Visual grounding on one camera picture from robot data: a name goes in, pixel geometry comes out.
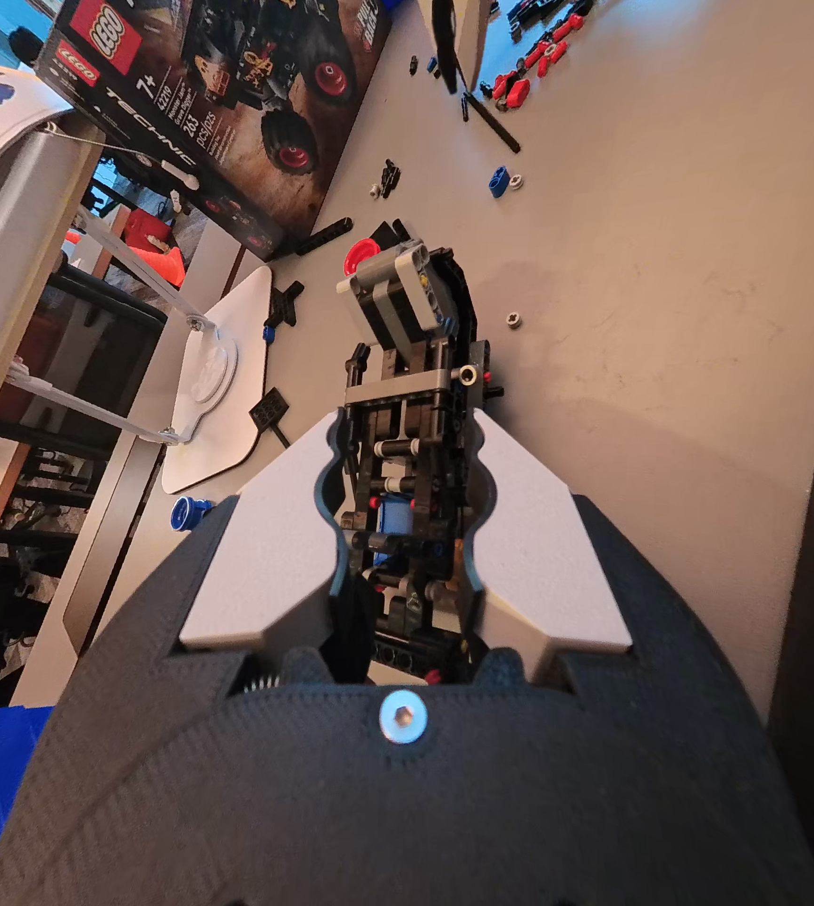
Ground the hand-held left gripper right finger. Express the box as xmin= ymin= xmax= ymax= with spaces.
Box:
xmin=472 ymin=409 xmax=634 ymax=682

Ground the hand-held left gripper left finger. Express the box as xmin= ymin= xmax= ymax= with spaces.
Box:
xmin=180 ymin=412 xmax=343 ymax=655

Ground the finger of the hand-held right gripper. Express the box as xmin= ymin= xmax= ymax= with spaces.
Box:
xmin=429 ymin=0 xmax=500 ymax=95

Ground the toy brick vehicle chassis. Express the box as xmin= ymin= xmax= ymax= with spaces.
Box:
xmin=336 ymin=239 xmax=507 ymax=684

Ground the grey desk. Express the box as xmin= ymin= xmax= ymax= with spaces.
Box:
xmin=10 ymin=0 xmax=814 ymax=716

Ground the pile of small brick pieces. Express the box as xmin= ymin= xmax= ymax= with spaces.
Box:
xmin=492 ymin=0 xmax=595 ymax=110

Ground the blue wheel rim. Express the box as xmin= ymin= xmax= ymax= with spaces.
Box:
xmin=170 ymin=495 xmax=218 ymax=533

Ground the white stand base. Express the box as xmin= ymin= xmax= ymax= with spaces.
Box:
xmin=161 ymin=265 xmax=273 ymax=495

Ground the black square plate brick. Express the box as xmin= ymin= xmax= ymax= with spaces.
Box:
xmin=249 ymin=389 xmax=291 ymax=430

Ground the red wheel rim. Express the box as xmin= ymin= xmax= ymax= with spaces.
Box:
xmin=344 ymin=239 xmax=384 ymax=278

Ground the thick black beam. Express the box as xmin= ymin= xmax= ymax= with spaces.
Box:
xmin=295 ymin=218 xmax=354 ymax=256

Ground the toy set box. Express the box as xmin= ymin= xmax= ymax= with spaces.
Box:
xmin=33 ymin=0 xmax=395 ymax=261

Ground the orange plastic object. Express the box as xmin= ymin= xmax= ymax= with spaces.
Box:
xmin=127 ymin=212 xmax=186 ymax=287

